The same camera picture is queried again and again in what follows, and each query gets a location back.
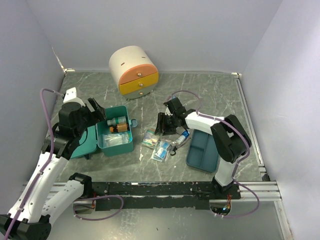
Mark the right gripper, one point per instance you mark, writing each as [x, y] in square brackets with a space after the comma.
[161, 124]

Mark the teal medicine box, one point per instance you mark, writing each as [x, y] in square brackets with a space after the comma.
[100, 136]

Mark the cotton swab packet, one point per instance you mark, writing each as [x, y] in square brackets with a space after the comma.
[150, 139]

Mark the elastic bandage roll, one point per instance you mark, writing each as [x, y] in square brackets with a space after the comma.
[182, 138]

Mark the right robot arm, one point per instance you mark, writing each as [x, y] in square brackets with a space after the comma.
[231, 140]

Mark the round mini drawer cabinet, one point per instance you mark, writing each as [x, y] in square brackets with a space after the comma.
[133, 72]

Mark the small blue white packets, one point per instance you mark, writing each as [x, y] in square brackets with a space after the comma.
[162, 150]

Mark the brown bottle orange cap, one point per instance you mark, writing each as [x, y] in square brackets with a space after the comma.
[119, 128]

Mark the white plastic bottle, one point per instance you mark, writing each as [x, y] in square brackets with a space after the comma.
[117, 120]

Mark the blue divided tray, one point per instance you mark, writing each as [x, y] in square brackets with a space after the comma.
[202, 154]

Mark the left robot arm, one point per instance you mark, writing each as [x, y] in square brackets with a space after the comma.
[33, 214]

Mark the white blue gauze packet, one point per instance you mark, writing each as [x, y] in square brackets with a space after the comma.
[111, 140]

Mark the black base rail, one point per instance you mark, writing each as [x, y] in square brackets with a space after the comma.
[160, 195]

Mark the black clip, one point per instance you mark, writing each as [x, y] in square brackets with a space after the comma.
[173, 151]

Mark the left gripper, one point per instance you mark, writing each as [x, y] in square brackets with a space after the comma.
[98, 115]

